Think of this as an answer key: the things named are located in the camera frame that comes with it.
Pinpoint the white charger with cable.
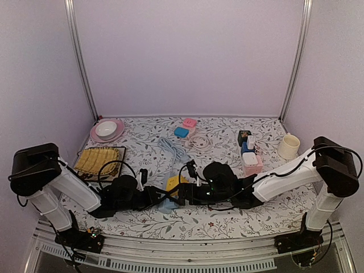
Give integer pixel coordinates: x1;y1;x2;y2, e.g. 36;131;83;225
246;135;263;155

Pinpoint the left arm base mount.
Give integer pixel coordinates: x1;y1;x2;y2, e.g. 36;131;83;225
55;210;105;254

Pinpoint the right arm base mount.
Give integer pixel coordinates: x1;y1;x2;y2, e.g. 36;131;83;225
274;213;324;254

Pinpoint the blue case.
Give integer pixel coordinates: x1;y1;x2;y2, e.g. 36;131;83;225
173;127;189;138

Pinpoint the aluminium frame post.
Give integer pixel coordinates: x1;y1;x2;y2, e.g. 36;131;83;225
279;0;313;123
64;0;99;122

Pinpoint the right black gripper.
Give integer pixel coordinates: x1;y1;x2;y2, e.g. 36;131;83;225
167;182;231;205

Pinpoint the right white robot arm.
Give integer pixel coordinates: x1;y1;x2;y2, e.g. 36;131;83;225
172;136;362;248

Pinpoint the yellow woven basket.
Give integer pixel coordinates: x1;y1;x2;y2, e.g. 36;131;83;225
74;147;120;175

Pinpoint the light blue power cable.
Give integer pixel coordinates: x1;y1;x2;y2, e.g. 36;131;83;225
157;136;189;171

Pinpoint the front aluminium rail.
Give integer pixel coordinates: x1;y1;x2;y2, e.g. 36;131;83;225
24;221;357;272

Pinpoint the pink case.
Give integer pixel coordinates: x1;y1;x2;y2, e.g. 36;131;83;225
183;118;197;128

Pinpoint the white bowl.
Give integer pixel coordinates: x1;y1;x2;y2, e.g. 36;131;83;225
95;121;117;140

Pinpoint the yellow cube socket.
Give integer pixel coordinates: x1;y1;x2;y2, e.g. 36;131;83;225
166;176;189;192

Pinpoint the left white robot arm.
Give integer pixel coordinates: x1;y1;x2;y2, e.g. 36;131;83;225
8;143;173;247

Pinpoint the light blue power strip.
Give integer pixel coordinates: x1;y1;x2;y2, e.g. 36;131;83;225
158;171;178;214

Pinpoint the cream mug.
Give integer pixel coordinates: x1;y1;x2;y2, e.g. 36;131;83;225
277;133;300;160

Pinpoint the right aluminium frame post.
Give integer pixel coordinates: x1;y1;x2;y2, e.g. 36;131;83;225
279;0;313;123

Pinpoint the white pink coiled cable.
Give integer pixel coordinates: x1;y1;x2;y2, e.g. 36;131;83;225
184;127;213;151

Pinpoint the white power strip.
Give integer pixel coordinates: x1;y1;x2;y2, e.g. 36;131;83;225
241;135;263;176

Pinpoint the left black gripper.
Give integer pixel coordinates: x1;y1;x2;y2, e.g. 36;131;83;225
115;187;167;213

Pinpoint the blue cube socket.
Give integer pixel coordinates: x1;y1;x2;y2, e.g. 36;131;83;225
241;142;255;155

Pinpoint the dark green cube socket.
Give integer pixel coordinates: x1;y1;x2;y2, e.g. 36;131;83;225
238;130;251;147

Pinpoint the pink cube socket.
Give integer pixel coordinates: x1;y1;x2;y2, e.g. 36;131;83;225
242;155;263;176

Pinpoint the pink plate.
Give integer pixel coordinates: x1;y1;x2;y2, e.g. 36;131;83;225
90;119;125;143

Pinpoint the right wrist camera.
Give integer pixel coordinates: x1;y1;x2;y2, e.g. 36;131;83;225
186;160;201;187

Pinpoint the left aluminium frame post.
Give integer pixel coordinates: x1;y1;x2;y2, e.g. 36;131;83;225
64;0;99;122

